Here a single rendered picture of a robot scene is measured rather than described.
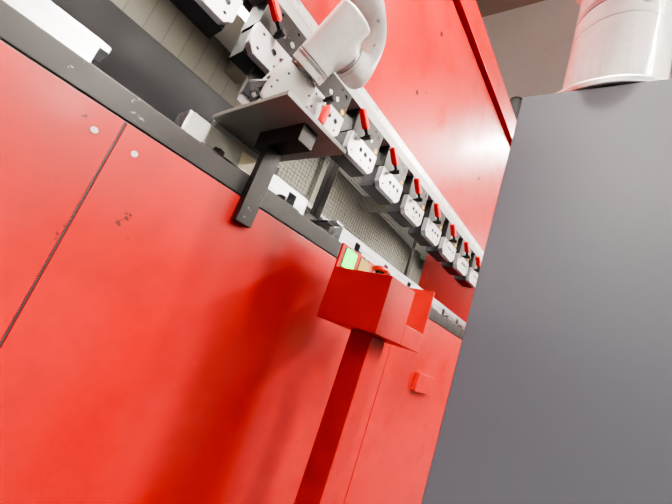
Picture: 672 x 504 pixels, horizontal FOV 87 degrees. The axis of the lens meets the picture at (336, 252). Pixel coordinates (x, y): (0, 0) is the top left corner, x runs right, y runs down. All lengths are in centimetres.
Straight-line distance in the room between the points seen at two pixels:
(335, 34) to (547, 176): 53
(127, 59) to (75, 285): 92
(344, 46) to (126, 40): 80
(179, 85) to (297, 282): 88
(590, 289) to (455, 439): 20
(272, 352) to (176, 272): 30
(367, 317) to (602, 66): 53
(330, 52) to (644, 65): 52
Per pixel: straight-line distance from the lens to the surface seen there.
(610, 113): 53
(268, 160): 77
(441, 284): 287
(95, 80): 68
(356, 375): 79
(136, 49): 145
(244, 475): 96
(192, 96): 148
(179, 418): 79
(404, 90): 147
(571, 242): 45
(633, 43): 65
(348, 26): 85
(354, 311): 74
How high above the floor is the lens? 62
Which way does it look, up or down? 14 degrees up
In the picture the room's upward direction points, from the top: 20 degrees clockwise
